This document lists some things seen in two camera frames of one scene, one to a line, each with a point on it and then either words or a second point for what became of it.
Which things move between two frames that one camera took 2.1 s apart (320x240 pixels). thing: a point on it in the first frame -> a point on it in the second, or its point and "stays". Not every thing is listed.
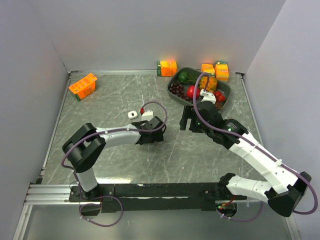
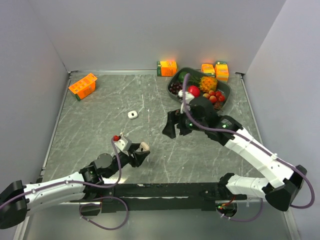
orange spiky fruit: (212, 83) stays
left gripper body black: (156, 137) -> (124, 159)
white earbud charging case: (132, 114) stays
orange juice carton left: (84, 87) stays
